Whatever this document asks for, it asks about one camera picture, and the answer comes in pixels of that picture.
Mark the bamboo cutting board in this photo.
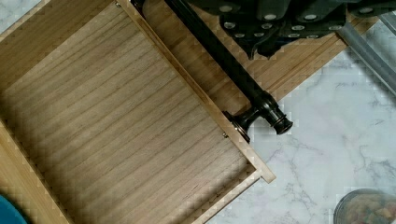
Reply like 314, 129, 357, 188
143, 0, 381, 117

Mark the grey oven door handle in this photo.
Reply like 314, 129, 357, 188
337, 22, 396, 94

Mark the blue round plate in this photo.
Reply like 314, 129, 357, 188
0, 196, 28, 224

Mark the glass jar with granola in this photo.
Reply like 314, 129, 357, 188
332, 189, 395, 224

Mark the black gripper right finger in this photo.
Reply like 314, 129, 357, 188
279, 3, 346, 38

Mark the wooden drawer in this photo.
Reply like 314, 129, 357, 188
1, 0, 274, 224

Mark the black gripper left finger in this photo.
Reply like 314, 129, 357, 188
219, 14, 282, 60

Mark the black drawer handle bar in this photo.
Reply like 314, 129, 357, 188
165, 0, 293, 143

